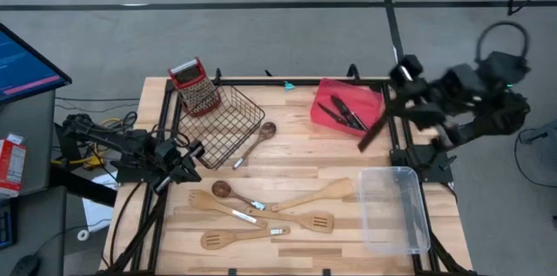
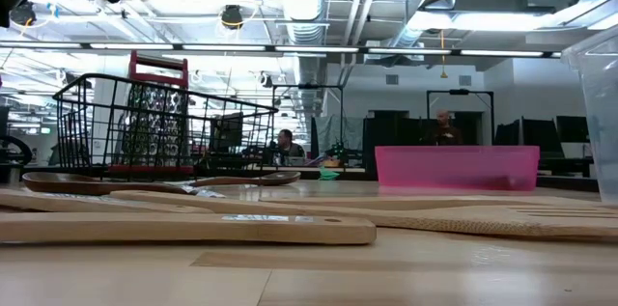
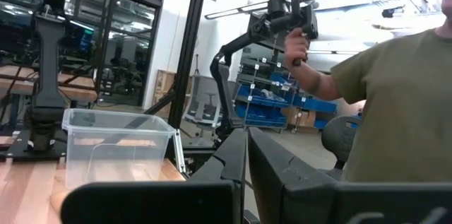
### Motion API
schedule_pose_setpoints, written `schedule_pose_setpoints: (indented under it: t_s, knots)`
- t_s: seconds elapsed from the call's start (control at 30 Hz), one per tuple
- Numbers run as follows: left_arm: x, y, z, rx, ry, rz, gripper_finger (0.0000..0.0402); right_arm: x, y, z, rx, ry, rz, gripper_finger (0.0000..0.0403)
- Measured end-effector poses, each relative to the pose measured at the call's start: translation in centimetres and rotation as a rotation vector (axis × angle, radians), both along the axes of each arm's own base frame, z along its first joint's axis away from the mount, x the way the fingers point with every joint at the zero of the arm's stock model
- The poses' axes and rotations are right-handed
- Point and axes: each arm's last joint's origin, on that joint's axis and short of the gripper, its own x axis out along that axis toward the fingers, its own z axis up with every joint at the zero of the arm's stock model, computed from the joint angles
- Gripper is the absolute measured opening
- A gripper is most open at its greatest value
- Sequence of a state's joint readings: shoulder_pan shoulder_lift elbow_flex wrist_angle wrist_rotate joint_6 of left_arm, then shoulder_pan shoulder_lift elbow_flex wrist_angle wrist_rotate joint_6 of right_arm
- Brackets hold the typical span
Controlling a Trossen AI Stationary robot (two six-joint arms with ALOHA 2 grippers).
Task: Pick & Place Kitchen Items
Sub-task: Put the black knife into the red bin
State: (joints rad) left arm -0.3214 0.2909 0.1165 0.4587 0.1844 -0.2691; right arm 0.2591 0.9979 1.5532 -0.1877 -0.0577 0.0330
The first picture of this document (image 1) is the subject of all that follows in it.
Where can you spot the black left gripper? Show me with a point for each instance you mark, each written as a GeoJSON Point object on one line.
{"type": "Point", "coordinates": [167, 160]}

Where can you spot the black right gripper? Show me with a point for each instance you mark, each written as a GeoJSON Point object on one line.
{"type": "Point", "coordinates": [444, 110]}

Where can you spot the light wooden corner spoon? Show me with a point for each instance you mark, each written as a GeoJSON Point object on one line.
{"type": "Point", "coordinates": [200, 199]}

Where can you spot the dark wooden spoon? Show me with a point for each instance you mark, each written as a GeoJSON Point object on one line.
{"type": "Point", "coordinates": [266, 130]}
{"type": "Point", "coordinates": [222, 189]}

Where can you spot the light wooden slotted spoon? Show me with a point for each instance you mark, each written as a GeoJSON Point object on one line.
{"type": "Point", "coordinates": [213, 240]}

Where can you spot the light wooden solid spatula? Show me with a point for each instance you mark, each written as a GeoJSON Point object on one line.
{"type": "Point", "coordinates": [337, 189]}

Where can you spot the light wooden slotted turner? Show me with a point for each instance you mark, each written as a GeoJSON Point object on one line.
{"type": "Point", "coordinates": [320, 221]}

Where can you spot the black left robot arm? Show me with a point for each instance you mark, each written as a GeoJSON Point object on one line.
{"type": "Point", "coordinates": [109, 136]}

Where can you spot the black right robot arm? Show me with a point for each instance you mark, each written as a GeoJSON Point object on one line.
{"type": "Point", "coordinates": [487, 93]}

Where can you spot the pink plastic bin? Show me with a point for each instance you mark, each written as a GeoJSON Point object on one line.
{"type": "Point", "coordinates": [365, 97]}

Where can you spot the red metal box grater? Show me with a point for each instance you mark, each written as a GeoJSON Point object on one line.
{"type": "Point", "coordinates": [193, 89]}

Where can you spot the yellow clamp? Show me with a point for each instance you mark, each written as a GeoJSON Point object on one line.
{"type": "Point", "coordinates": [91, 162]}

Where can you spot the white paper sheet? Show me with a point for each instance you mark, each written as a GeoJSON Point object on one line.
{"type": "Point", "coordinates": [98, 215]}

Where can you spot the clear plastic container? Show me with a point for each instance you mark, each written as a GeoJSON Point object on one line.
{"type": "Point", "coordinates": [391, 210]}

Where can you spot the light wooden table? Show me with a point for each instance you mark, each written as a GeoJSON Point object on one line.
{"type": "Point", "coordinates": [261, 82]}

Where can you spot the small teal object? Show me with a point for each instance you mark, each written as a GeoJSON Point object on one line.
{"type": "Point", "coordinates": [289, 86]}

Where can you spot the white tape roll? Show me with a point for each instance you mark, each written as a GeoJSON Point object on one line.
{"type": "Point", "coordinates": [83, 235]}

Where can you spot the grey floor object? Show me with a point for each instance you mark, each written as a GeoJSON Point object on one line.
{"type": "Point", "coordinates": [544, 145]}

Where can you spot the grey side desk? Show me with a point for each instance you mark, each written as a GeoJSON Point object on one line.
{"type": "Point", "coordinates": [30, 224]}

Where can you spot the red cardboard box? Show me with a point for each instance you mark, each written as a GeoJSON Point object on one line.
{"type": "Point", "coordinates": [11, 167]}

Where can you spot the black computer mouse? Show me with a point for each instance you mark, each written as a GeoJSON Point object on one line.
{"type": "Point", "coordinates": [26, 266]}

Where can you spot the black keyboard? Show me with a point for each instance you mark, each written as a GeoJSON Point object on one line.
{"type": "Point", "coordinates": [5, 226]}

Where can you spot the computer monitor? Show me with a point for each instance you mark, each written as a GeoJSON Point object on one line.
{"type": "Point", "coordinates": [22, 67]}

